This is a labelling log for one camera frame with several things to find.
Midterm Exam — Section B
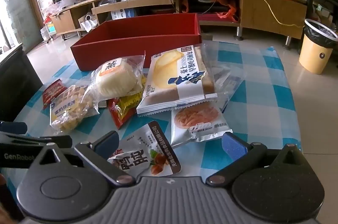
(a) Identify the toast bread packet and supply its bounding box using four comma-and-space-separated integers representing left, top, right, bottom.
136, 44, 218, 116

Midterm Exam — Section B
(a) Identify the silver duck snack packet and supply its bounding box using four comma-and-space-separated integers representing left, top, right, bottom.
107, 121, 183, 178

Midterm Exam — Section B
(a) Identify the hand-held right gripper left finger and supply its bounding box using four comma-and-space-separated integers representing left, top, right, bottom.
29, 130, 136, 186

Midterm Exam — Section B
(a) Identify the orange plastic bag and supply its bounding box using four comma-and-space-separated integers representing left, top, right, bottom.
182, 0, 239, 22

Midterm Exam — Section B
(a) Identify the yellow trash bin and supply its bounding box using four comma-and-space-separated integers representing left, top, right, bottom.
299, 19, 338, 75

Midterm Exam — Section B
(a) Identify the red yellow snack packet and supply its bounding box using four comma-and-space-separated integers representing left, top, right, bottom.
108, 92, 145, 130
133, 73, 148, 100

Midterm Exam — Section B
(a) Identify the yellow cable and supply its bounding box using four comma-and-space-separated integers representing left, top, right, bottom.
248, 0, 305, 28

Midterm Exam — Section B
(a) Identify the wooden television cabinet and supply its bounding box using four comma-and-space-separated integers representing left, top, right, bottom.
50, 0, 308, 40

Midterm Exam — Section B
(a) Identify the waffle packet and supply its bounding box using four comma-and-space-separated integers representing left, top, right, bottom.
50, 84, 100, 135

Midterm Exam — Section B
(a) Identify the blue white carton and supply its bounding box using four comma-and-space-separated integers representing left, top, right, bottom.
111, 8, 138, 20

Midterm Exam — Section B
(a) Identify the round steamed cake packet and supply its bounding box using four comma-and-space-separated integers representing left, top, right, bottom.
86, 51, 146, 108

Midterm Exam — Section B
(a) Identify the black bin liner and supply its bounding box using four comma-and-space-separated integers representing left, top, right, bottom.
305, 20, 338, 49

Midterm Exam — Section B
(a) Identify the blue white checkered tablecloth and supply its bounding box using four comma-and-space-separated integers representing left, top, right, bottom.
5, 41, 304, 187

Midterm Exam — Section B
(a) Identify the clear barcode snack packet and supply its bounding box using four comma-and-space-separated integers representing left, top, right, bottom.
42, 79, 68, 110

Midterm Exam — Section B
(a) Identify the black cabinet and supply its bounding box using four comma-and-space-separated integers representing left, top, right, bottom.
0, 43, 44, 121

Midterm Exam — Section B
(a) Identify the plastic drawer cart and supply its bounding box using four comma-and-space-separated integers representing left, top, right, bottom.
40, 23, 57, 41

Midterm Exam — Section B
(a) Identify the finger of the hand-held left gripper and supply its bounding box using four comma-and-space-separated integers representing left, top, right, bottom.
0, 133, 72, 148
0, 121, 28, 135

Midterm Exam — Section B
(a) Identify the red cardboard box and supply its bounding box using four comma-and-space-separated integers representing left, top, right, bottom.
70, 13, 202, 71

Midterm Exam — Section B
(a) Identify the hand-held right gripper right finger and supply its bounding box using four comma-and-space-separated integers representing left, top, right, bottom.
205, 132, 308, 186

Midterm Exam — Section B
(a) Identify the blue clear snack packet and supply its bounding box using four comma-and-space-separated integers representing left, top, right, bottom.
204, 41, 247, 111

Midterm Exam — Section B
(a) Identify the meat floss cake packet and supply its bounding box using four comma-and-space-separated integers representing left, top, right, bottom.
170, 104, 233, 148

